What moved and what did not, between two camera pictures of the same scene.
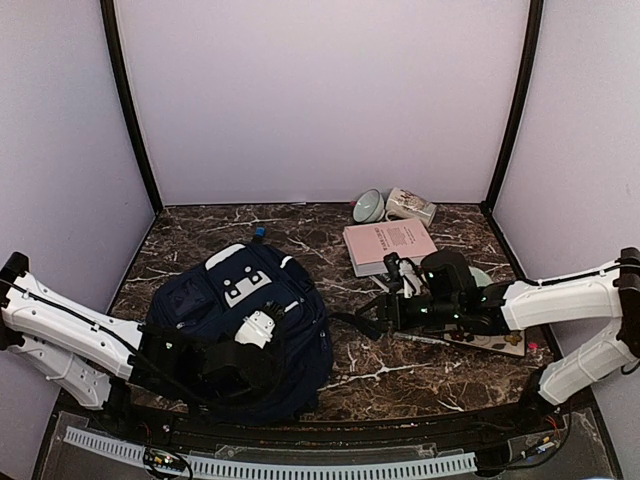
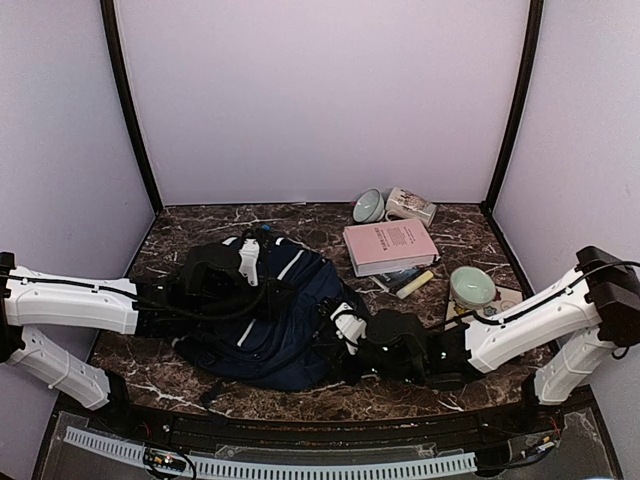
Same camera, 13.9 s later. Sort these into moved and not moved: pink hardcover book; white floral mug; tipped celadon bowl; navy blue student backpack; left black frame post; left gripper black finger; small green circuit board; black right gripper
Moved: black right gripper; left gripper black finger; navy blue student backpack
Not moved: small green circuit board; tipped celadon bowl; white floral mug; pink hardcover book; left black frame post
